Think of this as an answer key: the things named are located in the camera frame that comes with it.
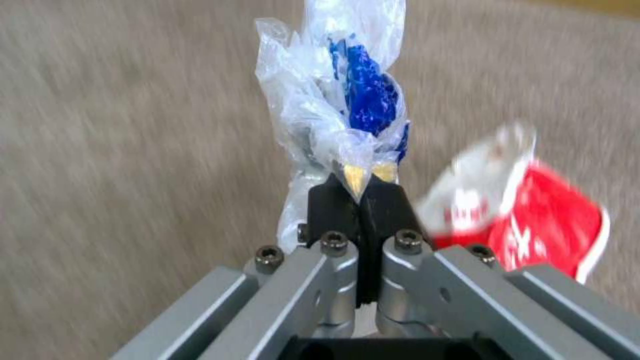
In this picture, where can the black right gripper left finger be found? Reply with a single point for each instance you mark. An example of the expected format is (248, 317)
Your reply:
(280, 296)

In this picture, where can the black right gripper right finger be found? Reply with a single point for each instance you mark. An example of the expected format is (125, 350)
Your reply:
(450, 296)

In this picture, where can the clear blue plastic wrapper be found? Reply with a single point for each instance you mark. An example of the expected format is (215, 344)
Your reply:
(345, 93)

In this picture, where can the red white crumpled package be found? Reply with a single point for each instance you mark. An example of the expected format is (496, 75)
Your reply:
(530, 217)

